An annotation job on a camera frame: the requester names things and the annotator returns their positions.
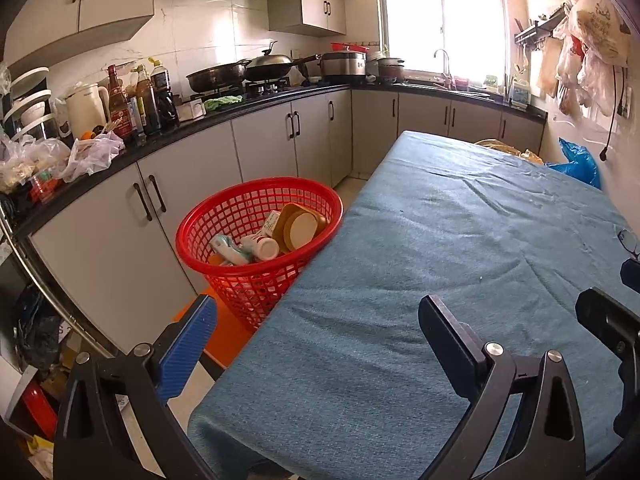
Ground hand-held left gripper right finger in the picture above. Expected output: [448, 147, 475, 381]
[417, 294, 586, 480]

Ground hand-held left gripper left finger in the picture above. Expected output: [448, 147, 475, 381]
[52, 294, 221, 480]

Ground red plastic basket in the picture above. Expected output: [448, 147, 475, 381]
[175, 176, 345, 330]

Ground white plastic bottle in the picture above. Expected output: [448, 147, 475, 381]
[240, 234, 281, 261]

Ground tan round lidded container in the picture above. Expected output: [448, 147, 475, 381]
[272, 203, 328, 253]

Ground purple eyeglasses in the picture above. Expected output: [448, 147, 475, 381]
[616, 228, 640, 261]

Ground orange plastic stool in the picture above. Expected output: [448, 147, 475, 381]
[170, 287, 261, 368]

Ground blue tablecloth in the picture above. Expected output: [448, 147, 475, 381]
[187, 130, 640, 480]

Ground blue plastic bag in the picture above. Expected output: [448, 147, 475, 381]
[545, 137, 601, 190]

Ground black plastic bag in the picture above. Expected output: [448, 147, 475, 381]
[12, 287, 63, 371]

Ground yellow plastic bag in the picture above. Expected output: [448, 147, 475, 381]
[474, 138, 545, 163]

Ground pile of clear plastic bags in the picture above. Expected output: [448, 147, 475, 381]
[0, 132, 126, 196]

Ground white green container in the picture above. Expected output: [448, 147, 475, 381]
[510, 77, 531, 108]

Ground grey kitchen base cabinets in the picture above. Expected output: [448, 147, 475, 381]
[27, 87, 546, 356]

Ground black kitchen countertop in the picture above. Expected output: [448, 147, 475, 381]
[12, 82, 548, 233]

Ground bunch of hanging plastic bags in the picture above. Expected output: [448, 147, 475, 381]
[552, 0, 630, 121]

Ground small white box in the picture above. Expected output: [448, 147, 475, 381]
[177, 100, 206, 122]

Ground row of sauce bottles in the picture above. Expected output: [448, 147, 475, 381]
[107, 57, 181, 143]

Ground green cloth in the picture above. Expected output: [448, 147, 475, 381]
[202, 95, 244, 112]

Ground white electric kettle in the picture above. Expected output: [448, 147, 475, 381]
[65, 84, 111, 140]

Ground black gas stove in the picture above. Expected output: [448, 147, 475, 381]
[190, 80, 293, 106]

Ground black frying pan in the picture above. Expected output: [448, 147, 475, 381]
[186, 59, 251, 93]

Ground chrome kitchen faucet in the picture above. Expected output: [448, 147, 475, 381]
[433, 49, 453, 88]

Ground silver pot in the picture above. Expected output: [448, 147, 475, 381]
[366, 52, 406, 85]

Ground black lidded wok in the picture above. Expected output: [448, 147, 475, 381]
[245, 41, 321, 83]

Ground white dish rack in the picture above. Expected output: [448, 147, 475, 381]
[2, 66, 53, 136]

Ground steel rice cooker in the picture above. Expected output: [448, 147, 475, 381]
[320, 51, 367, 85]

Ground kitchen window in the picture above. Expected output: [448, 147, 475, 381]
[379, 0, 508, 78]

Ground black power cable with plug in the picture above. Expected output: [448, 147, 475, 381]
[599, 67, 632, 162]

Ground metal wall hook rack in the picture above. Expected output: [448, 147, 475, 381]
[515, 7, 568, 46]

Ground large grey wall cabinet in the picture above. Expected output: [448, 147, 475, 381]
[2, 0, 156, 73]

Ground small grey wall cabinet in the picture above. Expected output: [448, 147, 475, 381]
[267, 0, 347, 38]

